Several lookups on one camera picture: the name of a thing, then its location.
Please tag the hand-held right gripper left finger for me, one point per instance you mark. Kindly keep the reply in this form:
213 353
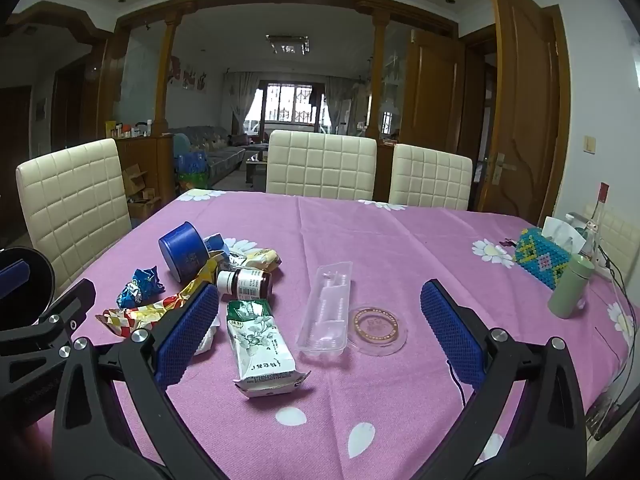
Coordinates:
185 330

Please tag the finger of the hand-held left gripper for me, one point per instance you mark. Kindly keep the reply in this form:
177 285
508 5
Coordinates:
11 277
70 305

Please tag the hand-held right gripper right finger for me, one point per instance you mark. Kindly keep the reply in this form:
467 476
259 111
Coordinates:
450 330

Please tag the black round bin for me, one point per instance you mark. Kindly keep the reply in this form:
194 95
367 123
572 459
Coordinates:
37 270

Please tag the yellow red foil wrapper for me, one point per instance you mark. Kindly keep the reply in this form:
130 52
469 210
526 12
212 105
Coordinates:
150 310

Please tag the blue wrapper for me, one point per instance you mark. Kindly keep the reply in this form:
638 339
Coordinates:
140 285

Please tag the green white packet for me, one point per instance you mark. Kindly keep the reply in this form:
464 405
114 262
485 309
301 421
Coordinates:
257 340

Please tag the blue paper cup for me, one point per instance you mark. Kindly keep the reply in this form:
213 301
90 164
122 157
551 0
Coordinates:
182 250

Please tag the yellow snack packet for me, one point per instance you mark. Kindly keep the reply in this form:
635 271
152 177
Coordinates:
260 259

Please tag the white crumpled paper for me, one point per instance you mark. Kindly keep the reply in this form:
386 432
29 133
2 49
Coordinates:
207 340

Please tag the brown glass bottle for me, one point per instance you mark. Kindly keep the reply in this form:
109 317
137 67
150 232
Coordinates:
250 284

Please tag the blue white paper carton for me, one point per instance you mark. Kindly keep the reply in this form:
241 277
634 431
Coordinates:
215 242

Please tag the cream quilted chair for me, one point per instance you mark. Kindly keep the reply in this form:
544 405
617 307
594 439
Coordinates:
430 177
75 205
620 235
320 165

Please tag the small dark hair clip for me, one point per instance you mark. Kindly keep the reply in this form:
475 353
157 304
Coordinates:
509 244

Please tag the colourful beaded tissue box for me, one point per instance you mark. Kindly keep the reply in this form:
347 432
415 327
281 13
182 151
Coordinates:
540 260

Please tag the purple floral tablecloth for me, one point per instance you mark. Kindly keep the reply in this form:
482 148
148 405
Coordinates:
375 240

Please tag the clear plastic tray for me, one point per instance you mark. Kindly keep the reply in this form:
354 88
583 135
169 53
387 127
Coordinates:
325 310

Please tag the green thermos flask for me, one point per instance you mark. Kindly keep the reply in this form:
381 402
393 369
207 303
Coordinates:
570 287

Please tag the open cardboard boxes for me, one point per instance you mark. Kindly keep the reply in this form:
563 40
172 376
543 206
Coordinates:
140 190

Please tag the white tissue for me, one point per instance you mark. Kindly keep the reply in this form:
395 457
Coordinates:
557 232

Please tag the colourful printed bag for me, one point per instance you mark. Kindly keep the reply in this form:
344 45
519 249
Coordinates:
192 180

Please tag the blue bottled water pack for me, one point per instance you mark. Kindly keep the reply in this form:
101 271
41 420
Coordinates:
192 161

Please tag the low wooden cabinet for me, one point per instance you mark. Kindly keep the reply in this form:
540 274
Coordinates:
150 155

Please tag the glass coffee table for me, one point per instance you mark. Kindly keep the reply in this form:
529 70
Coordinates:
256 167

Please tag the grey sofa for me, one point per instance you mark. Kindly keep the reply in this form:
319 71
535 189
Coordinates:
220 155

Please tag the row of small bottles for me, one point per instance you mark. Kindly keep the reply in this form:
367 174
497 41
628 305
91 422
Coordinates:
127 131

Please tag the black smartphone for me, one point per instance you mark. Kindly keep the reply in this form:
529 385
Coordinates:
612 417

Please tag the light patterned curtain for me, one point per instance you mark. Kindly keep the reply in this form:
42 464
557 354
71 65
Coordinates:
240 100

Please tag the panelled wooden door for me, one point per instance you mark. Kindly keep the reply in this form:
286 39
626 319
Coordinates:
430 90

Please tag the barred window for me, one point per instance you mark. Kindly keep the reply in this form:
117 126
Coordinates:
290 102

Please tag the open wooden door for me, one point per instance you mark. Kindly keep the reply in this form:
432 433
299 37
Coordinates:
520 85

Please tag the wooden archway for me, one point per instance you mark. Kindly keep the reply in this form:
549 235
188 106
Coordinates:
167 60

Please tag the ceiling lamp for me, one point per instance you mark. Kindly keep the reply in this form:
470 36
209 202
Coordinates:
287 44

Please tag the beige light switch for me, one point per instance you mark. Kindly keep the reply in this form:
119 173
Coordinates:
590 144

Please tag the wall pictures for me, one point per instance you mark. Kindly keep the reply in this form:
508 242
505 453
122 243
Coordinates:
190 77

